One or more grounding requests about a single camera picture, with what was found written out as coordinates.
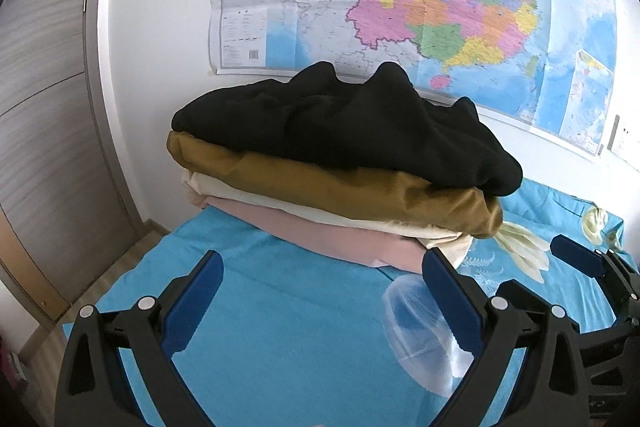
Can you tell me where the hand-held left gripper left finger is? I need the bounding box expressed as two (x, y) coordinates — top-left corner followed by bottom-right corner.
(55, 249), (226, 427)

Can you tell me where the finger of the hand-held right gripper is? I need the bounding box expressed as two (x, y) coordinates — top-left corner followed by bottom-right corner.
(495, 279), (583, 338)
(550, 234), (640, 303)

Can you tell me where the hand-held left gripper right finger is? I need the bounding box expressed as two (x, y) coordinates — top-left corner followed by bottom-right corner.
(421, 248), (583, 427)

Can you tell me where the black garment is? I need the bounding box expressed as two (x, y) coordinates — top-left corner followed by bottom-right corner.
(171, 61), (524, 198)

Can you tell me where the blue floral blanket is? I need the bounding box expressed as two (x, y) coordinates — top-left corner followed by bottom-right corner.
(62, 179), (626, 427)

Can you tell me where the mustard folded garment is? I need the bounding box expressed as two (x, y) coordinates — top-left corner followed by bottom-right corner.
(166, 130), (504, 239)

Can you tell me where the cream folded garment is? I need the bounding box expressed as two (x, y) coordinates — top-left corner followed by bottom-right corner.
(181, 169), (473, 270)

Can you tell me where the pink folded garment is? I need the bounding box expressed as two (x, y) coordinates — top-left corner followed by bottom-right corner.
(187, 194), (426, 274)

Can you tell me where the wooden wardrobe door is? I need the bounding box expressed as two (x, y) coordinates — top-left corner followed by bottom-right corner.
(0, 0), (173, 323)

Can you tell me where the white wall socket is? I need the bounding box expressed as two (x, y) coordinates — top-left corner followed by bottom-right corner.
(607, 114), (633, 152)

